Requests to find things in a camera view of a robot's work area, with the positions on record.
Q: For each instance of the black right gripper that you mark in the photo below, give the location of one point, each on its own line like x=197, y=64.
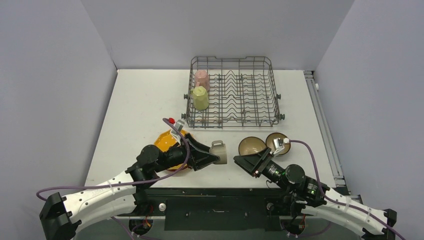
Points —
x=260, y=163

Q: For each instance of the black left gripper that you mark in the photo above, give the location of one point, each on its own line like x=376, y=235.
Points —
x=199, y=159

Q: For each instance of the brown ceramic bowl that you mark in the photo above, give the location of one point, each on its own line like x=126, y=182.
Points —
x=271, y=137
x=251, y=145

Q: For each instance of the small grey-green cup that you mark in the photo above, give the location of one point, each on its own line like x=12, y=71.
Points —
x=218, y=148

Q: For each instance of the pale yellow mug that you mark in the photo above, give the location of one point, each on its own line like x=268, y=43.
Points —
x=200, y=97

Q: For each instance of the grey wire dish rack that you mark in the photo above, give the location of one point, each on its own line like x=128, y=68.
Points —
x=242, y=93

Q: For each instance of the pink mug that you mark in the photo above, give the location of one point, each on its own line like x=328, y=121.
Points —
x=202, y=78

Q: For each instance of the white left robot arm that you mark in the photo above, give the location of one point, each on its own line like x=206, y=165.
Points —
x=63, y=216

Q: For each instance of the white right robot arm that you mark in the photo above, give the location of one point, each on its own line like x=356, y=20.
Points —
x=304, y=195

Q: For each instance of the orange polka dot plate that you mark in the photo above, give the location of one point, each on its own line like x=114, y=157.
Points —
x=166, y=141

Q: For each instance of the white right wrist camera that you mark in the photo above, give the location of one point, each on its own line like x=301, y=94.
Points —
x=281, y=146

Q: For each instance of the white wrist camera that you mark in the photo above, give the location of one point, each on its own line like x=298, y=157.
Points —
x=176, y=130
x=281, y=146

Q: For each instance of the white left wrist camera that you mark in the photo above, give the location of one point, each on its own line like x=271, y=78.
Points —
x=176, y=130

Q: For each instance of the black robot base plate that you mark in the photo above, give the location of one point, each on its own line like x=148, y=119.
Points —
x=216, y=209

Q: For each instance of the aluminium frame rail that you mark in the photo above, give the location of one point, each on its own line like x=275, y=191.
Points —
x=330, y=148

